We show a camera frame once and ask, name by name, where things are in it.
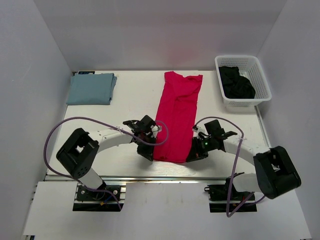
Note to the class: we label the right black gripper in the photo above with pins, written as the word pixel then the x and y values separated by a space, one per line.
pixel 196 153

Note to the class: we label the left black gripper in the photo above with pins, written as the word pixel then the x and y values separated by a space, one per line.
pixel 145 152

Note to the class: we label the red t shirt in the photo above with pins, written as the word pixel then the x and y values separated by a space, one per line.
pixel 177 112

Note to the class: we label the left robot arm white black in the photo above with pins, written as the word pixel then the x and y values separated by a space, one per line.
pixel 79 151

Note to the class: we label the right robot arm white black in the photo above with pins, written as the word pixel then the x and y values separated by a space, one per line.
pixel 275 173

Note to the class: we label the black clothes in basket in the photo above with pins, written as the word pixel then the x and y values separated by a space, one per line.
pixel 235 86

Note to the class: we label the folded light blue t shirt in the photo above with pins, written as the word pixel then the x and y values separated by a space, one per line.
pixel 91 89

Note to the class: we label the white plastic basket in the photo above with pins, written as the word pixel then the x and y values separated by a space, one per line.
pixel 250 68

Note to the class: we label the blue label sticker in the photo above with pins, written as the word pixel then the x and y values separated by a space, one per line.
pixel 85 72

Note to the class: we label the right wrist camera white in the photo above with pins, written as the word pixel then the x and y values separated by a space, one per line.
pixel 198 130

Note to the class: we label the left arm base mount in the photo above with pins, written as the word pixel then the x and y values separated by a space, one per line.
pixel 87 201

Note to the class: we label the aluminium table edge rail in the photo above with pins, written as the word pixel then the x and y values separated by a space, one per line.
pixel 143 179

